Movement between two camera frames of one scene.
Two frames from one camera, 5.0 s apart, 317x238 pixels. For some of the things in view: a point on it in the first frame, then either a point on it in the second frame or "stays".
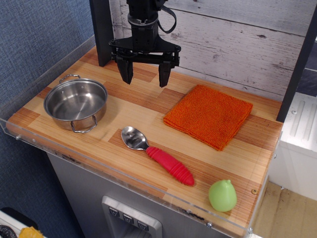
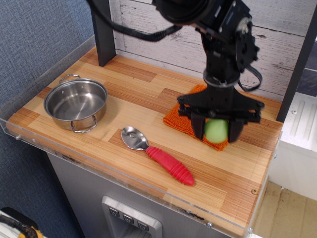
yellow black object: x=7 y=232 -> x=27 y=231
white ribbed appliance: x=294 y=167 stays
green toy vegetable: x=222 y=195 -> x=216 y=130
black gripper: x=145 y=44 -> x=221 y=102
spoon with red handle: x=133 y=138 stays
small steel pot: x=76 y=102 stays
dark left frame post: x=103 y=29 stays
